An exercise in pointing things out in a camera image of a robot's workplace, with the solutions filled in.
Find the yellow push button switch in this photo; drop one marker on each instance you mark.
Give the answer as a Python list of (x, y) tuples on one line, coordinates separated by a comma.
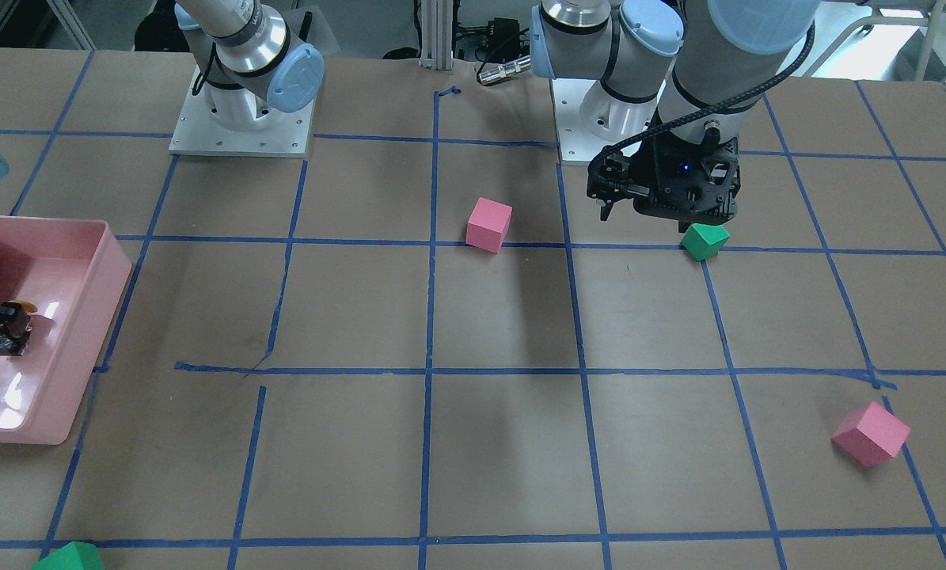
[(15, 326)]

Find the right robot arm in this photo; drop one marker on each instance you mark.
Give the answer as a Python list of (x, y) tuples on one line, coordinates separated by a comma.
[(236, 45)]

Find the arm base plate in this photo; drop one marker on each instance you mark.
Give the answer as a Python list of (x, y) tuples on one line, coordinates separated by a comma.
[(588, 118), (237, 124)]

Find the pink foam cube centre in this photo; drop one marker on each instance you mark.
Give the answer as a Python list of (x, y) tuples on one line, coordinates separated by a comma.
[(488, 225)]

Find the aluminium frame post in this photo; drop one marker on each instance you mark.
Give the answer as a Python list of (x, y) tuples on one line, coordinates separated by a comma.
[(437, 20)]

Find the pink foam cube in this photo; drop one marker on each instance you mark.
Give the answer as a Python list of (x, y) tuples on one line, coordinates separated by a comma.
[(488, 225), (871, 434)]

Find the pink plastic tray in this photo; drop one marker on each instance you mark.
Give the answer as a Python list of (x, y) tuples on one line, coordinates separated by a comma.
[(75, 272)]

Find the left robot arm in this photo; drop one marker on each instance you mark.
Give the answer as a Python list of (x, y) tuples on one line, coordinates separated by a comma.
[(700, 65)]

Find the green foam cube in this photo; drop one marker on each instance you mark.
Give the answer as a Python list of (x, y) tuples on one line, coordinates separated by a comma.
[(75, 555), (701, 241)]

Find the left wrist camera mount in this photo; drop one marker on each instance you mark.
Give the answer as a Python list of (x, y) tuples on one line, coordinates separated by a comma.
[(608, 178)]

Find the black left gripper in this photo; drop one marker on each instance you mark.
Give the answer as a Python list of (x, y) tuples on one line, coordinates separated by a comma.
[(641, 169)]

